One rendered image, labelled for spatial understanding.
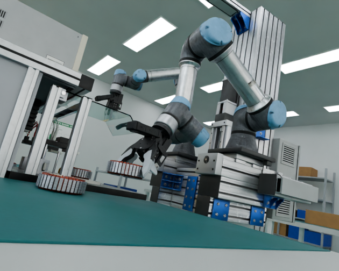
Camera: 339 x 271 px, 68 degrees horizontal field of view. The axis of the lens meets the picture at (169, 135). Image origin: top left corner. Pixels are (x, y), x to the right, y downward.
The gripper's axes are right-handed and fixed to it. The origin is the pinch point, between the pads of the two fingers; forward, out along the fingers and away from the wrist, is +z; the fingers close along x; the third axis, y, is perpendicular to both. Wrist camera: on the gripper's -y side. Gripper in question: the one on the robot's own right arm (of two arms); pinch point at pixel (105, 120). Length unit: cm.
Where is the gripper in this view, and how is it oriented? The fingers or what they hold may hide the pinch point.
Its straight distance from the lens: 163.2
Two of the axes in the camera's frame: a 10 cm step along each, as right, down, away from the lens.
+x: -5.1, 0.9, 8.6
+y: 8.4, 2.7, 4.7
